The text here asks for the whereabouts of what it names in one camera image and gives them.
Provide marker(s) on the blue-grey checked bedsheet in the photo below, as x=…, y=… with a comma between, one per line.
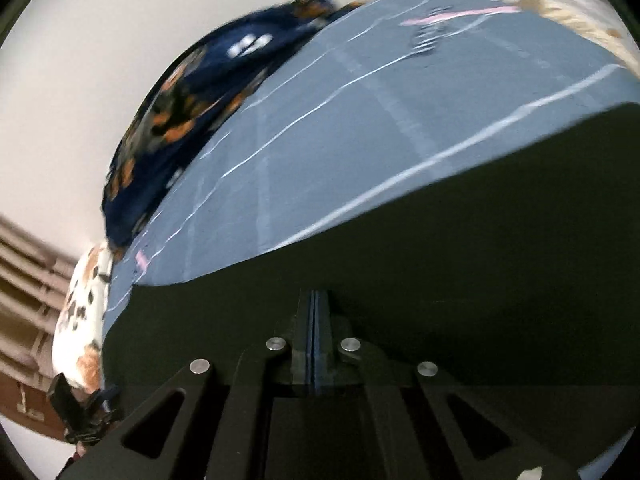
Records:
x=350, y=110

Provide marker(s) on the brown wooden door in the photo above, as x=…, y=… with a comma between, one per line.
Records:
x=25, y=412

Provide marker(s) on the white floral pillow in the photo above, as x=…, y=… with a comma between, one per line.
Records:
x=80, y=320

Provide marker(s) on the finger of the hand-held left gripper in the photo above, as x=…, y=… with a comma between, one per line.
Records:
x=66, y=407
x=100, y=412

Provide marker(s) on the navy floral blanket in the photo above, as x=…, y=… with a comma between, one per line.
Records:
x=215, y=75

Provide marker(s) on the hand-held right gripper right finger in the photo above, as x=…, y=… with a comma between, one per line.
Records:
x=324, y=340

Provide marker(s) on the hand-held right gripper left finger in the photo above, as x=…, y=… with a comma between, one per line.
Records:
x=304, y=340

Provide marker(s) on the black pants with orange lining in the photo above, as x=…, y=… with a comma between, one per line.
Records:
x=450, y=260

